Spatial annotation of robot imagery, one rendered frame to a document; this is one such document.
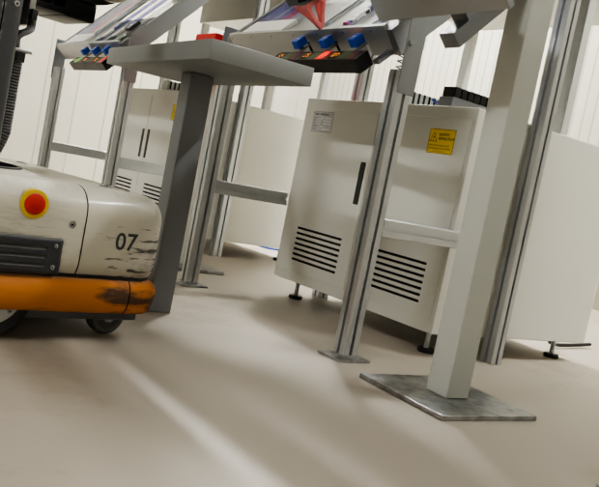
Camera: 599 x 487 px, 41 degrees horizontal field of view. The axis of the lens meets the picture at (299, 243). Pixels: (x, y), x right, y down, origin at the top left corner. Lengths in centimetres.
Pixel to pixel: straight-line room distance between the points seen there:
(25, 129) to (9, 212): 432
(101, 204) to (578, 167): 134
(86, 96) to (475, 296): 454
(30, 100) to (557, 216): 415
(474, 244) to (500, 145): 19
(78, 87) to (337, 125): 364
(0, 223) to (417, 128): 113
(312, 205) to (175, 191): 64
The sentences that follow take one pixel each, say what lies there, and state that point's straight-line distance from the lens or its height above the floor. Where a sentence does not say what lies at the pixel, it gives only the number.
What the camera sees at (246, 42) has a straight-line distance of 227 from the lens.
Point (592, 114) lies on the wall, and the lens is 473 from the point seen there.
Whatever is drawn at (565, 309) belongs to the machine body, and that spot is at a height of 15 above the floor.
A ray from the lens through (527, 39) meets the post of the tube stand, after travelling 159.
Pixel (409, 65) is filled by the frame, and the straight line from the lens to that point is 175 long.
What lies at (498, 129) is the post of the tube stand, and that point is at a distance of 157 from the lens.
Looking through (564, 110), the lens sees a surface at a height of 68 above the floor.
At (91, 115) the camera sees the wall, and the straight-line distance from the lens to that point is 583.
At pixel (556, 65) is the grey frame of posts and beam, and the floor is 77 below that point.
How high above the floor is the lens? 37
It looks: 5 degrees down
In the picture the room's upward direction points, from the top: 11 degrees clockwise
